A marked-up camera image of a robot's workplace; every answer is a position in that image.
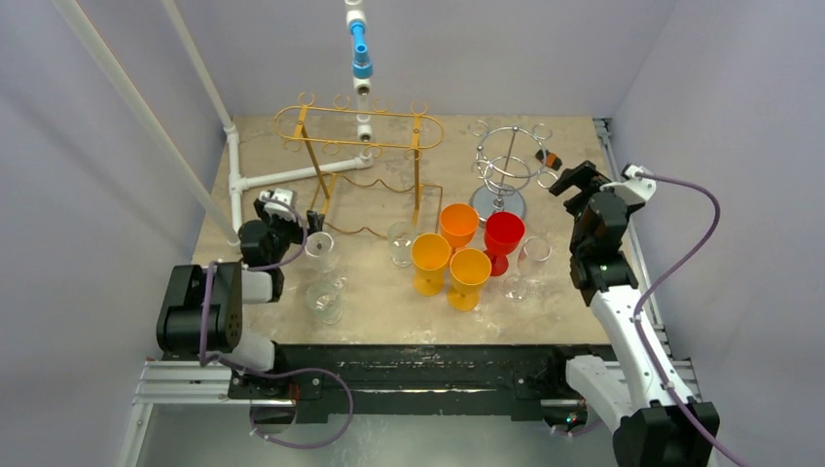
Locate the clear champagne flute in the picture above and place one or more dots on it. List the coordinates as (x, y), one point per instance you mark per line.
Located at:
(534, 254)

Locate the round clear wine glass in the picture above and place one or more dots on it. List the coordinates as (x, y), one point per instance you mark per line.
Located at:
(323, 254)

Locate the black mounting base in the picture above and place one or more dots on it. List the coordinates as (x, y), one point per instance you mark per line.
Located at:
(525, 382)

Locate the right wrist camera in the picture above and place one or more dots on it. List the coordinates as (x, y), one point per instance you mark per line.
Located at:
(634, 189)

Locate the gold wire glass rack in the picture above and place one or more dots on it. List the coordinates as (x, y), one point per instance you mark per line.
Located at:
(290, 124)

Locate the yellow plastic goblet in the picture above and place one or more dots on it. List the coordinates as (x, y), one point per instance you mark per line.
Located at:
(469, 270)
(430, 256)

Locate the red plastic goblet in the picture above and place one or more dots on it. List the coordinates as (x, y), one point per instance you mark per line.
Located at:
(503, 232)

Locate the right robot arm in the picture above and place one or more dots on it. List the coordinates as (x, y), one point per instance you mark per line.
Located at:
(654, 417)

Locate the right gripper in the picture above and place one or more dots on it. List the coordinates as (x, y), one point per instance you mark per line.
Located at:
(581, 188)

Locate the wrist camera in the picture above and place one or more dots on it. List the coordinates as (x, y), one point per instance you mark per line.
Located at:
(634, 189)
(278, 197)

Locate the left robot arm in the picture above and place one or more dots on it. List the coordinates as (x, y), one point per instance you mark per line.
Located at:
(202, 310)

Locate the orange plastic goblet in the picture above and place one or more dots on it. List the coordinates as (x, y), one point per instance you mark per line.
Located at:
(458, 223)

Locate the blue pipe fitting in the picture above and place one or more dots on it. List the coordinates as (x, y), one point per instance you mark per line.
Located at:
(362, 65)

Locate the right yellow plastic goblet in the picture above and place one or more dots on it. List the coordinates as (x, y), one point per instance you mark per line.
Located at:
(469, 270)

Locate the patterned clear goblet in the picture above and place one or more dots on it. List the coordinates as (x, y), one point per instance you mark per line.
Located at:
(400, 239)

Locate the left yellow plastic goblet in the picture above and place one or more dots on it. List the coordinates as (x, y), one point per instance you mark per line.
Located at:
(430, 256)

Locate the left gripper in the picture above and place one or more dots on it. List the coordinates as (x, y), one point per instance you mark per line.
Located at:
(299, 233)

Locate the chrome round glass rack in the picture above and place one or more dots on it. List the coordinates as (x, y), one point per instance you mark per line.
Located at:
(504, 163)

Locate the clear glass near front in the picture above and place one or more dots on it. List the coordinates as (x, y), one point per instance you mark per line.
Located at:
(324, 302)

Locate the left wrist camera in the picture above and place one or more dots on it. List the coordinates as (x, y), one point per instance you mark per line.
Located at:
(278, 197)

